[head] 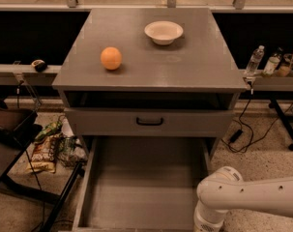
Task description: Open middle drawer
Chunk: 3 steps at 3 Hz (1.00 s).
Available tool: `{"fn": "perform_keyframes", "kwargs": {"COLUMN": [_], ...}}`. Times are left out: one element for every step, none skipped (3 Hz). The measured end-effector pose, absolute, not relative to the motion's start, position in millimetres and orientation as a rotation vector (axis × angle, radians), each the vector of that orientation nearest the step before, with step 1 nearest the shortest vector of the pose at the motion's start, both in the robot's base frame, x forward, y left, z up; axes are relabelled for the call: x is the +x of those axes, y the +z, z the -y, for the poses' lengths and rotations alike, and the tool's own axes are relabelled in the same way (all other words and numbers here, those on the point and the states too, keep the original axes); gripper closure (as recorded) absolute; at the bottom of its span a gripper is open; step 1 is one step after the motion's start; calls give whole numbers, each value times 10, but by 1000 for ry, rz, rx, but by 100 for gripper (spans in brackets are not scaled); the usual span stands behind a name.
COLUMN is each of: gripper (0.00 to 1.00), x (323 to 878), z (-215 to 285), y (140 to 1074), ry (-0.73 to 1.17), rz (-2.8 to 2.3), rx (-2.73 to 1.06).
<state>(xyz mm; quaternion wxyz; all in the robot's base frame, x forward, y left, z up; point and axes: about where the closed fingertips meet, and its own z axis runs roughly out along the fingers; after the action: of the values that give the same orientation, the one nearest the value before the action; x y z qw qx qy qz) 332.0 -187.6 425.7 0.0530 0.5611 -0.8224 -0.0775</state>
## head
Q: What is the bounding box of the black cart stand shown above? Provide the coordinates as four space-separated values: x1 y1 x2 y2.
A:
0 97 86 232

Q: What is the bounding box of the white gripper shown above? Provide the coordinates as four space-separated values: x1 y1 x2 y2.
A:
193 201 227 232

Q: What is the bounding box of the grey top drawer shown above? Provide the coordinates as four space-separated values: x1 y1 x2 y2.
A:
65 108 234 137

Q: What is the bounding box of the plastic cup with straw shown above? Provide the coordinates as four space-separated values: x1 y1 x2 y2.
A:
277 51 293 77

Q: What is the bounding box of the grey side rail shelf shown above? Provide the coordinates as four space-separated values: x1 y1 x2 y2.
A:
0 65 61 86

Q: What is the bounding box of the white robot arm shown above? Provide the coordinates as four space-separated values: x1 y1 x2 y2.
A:
193 166 293 232

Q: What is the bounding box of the small glass bottle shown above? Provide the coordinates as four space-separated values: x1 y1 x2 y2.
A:
262 47 283 76

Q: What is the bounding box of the grey drawer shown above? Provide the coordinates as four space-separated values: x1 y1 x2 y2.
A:
73 136 208 232
65 108 234 137

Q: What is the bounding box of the black tape measure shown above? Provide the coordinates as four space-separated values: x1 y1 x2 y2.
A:
31 59 47 73

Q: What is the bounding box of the green snack bag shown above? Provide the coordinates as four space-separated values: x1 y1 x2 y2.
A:
35 122 62 142

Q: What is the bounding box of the black power adapter cable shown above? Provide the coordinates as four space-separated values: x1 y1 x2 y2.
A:
220 81 282 154

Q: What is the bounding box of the clear water bottle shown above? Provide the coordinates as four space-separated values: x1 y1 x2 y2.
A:
245 45 265 76

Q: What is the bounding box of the grey drawer cabinet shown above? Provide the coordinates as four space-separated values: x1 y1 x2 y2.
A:
53 8 246 154

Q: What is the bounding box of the white bowl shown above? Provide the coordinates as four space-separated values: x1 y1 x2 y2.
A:
144 21 184 45

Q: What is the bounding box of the brown chip bag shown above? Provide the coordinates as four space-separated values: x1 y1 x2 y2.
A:
26 134 61 173

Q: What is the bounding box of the orange ball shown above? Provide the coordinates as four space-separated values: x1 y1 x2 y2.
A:
101 46 122 71

